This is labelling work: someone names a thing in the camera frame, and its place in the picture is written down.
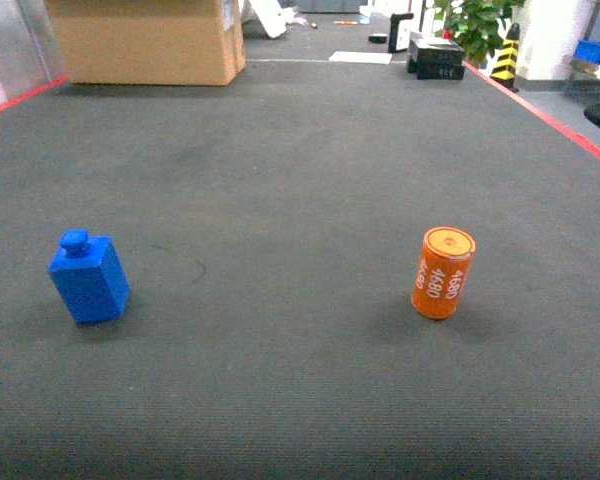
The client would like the white flat sheet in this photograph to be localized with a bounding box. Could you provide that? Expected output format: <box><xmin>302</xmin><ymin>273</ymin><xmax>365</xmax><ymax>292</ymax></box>
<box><xmin>329</xmin><ymin>51</ymin><xmax>393</xmax><ymax>65</ymax></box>

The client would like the black equipment box stack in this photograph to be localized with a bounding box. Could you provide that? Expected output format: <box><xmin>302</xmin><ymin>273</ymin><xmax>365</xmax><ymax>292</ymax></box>
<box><xmin>406</xmin><ymin>38</ymin><xmax>465</xmax><ymax>81</ymax></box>

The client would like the large cardboard box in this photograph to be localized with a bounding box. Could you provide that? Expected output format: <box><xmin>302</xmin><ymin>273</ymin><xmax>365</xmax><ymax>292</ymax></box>
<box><xmin>45</xmin><ymin>0</ymin><xmax>246</xmax><ymax>86</ymax></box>

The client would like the black upright stand device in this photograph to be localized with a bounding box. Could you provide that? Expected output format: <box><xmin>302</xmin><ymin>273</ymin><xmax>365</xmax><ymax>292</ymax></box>
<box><xmin>388</xmin><ymin>12</ymin><xmax>414</xmax><ymax>53</ymax></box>

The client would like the blue bin on far shelf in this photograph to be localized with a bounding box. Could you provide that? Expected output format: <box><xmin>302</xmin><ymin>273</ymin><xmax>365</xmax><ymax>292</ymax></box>
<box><xmin>573</xmin><ymin>40</ymin><xmax>600</xmax><ymax>65</ymax></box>

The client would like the green potted plant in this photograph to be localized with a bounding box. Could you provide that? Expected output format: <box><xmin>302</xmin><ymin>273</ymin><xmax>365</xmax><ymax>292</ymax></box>
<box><xmin>428</xmin><ymin>0</ymin><xmax>525</xmax><ymax>66</ymax></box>

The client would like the orange 4680 cylinder cap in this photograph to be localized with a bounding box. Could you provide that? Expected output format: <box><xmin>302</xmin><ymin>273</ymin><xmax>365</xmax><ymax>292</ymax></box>
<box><xmin>411</xmin><ymin>226</ymin><xmax>476</xmax><ymax>321</ymax></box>

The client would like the yellow black traffic cone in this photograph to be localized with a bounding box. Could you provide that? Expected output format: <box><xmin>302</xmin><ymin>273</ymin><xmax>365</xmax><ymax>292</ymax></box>
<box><xmin>490</xmin><ymin>23</ymin><xmax>520</xmax><ymax>93</ymax></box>

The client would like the white foam board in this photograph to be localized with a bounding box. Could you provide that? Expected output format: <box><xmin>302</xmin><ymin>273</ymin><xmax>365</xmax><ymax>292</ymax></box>
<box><xmin>245</xmin><ymin>0</ymin><xmax>286</xmax><ymax>39</ymax></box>

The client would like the red left conveyor rail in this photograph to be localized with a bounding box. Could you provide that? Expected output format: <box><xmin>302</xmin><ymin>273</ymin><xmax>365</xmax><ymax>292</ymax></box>
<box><xmin>0</xmin><ymin>75</ymin><xmax>70</xmax><ymax>112</ymax></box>

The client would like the blue bottle-shaped block part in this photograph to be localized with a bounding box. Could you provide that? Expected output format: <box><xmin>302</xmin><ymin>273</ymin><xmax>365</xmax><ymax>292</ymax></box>
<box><xmin>47</xmin><ymin>229</ymin><xmax>130</xmax><ymax>325</ymax></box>

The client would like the red conveyor side rail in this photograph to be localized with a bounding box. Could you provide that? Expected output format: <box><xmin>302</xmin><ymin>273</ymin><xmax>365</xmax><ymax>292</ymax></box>
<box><xmin>463</xmin><ymin>61</ymin><xmax>600</xmax><ymax>160</ymax></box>

